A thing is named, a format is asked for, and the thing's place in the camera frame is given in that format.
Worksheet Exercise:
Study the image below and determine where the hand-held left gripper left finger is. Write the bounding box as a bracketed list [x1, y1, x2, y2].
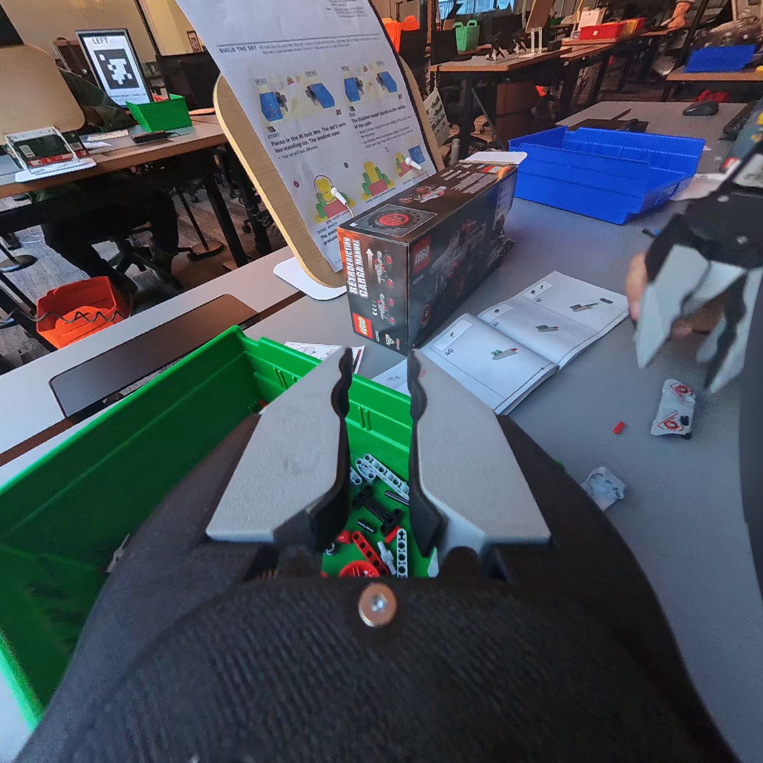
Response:
[205, 347, 354, 552]

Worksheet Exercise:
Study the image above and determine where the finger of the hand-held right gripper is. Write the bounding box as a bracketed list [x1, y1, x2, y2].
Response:
[682, 262, 749, 393]
[633, 243, 711, 370]

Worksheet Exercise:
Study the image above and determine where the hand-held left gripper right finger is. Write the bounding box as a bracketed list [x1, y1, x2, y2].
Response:
[407, 349, 552, 579]

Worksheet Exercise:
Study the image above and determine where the pile of lego pieces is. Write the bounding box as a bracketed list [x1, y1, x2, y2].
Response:
[322, 450, 439, 579]

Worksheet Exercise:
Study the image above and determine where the green plastic bin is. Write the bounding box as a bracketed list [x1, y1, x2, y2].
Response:
[0, 325, 564, 731]

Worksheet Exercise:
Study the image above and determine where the white red-printed lego piece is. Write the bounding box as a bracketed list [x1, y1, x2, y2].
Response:
[650, 378, 697, 440]

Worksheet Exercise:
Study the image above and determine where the light grey lego piece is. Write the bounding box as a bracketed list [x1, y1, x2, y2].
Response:
[581, 467, 626, 511]

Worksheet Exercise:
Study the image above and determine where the black lego set box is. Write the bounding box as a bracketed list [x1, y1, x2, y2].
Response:
[337, 162, 518, 354]

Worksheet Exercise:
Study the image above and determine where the person's right hand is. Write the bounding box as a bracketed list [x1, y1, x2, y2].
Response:
[626, 253, 725, 341]

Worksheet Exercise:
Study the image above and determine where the white sticker sheet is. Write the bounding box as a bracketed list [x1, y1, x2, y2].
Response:
[284, 341, 366, 373]

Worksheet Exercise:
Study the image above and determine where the blue plastic bin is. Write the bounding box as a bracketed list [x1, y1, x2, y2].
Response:
[508, 126, 706, 225]

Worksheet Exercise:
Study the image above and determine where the open instruction booklet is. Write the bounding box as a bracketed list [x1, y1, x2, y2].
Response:
[420, 271, 631, 415]

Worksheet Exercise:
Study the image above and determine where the blue flat bin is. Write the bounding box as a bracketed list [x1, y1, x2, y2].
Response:
[684, 45, 758, 74]

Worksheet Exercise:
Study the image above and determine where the red plastic bin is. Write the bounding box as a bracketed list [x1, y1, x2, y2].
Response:
[578, 18, 646, 41]

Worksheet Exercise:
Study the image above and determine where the brown wooden desk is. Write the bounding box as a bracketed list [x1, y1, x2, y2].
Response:
[435, 48, 597, 144]

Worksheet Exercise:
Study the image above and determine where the orange plastic bin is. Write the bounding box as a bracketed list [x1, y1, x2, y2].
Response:
[36, 276, 131, 349]

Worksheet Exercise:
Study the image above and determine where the wooden board stand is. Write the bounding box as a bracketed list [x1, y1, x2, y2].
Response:
[213, 74, 445, 300]
[523, 0, 558, 56]

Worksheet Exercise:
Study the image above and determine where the printed instruction sheet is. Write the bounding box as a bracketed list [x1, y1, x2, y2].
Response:
[176, 0, 436, 269]

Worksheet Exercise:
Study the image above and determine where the small green bin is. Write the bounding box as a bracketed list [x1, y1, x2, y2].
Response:
[125, 94, 193, 133]

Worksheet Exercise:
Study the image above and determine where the clear acrylic sign holder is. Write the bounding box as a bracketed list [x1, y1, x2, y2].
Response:
[5, 126, 96, 182]

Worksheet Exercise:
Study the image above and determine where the marker tag display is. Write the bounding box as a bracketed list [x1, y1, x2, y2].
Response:
[76, 28, 153, 108]

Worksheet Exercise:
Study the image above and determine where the wooden divider panel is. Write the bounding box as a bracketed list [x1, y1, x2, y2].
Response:
[0, 45, 85, 137]

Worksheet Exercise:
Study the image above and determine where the black desk cable flap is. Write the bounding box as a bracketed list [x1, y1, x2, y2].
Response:
[49, 294, 258, 418]

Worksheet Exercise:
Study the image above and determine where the black coiled cable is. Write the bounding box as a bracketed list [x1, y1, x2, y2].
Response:
[36, 305, 129, 327]

